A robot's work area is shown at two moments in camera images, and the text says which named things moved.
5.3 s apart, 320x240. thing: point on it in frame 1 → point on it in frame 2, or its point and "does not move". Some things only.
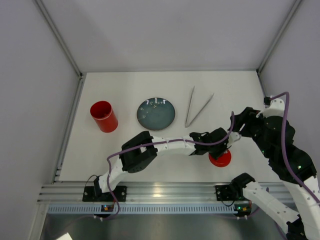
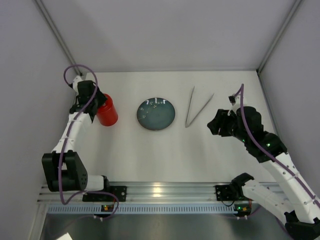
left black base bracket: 94,194 does not move
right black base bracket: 225,193 does not move
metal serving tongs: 187,124 does not move
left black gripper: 218,149 → 99,97
